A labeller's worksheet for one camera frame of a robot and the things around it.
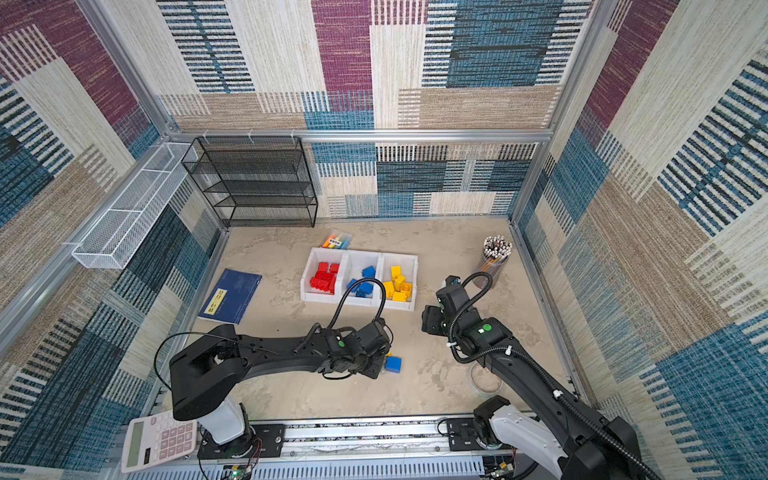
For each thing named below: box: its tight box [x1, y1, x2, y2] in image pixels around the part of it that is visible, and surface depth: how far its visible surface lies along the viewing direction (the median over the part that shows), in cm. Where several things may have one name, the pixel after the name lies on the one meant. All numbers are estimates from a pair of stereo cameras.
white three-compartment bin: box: [300, 248, 419, 311], surface depth 101 cm
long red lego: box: [310, 277, 331, 292], surface depth 101 cm
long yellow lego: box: [393, 275, 407, 291], surface depth 99 cm
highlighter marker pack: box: [322, 230, 353, 250], surface depth 114 cm
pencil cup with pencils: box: [473, 235, 513, 289], surface depth 91 cm
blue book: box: [198, 268, 263, 325], surface depth 101 cm
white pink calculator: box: [121, 410, 198, 473], surface depth 73 cm
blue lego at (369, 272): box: [361, 266, 376, 279], surface depth 106 cm
